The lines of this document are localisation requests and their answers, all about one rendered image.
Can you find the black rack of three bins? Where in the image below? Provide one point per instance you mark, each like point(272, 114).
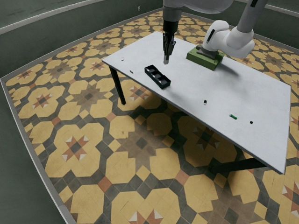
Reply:
point(161, 80)

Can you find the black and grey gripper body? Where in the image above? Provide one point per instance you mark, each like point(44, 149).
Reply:
point(170, 28)

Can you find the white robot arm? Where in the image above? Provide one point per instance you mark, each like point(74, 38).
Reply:
point(236, 43)

